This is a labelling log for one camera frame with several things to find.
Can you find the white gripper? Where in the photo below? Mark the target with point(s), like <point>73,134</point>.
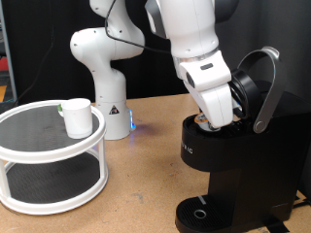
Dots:
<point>210,87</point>

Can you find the black Keurig coffee machine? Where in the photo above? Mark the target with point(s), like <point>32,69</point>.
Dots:
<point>259,168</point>

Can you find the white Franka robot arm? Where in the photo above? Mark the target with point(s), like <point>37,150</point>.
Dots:
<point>110,74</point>

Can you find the white mug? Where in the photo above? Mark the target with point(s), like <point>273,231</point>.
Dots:
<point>77,119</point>

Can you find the small green object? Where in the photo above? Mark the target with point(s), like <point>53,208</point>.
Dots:
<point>60,110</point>

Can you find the white two-tier turntable shelf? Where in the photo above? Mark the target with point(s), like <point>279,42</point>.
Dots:
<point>58,181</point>

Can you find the yellow background object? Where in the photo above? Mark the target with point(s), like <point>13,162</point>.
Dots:
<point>2,93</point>

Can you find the red background object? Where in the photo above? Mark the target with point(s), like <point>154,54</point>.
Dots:
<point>3,64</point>

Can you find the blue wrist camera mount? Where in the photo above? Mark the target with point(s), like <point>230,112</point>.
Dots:
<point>238,108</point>

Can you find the grey metal frame post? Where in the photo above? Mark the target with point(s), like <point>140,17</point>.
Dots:
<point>8,55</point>

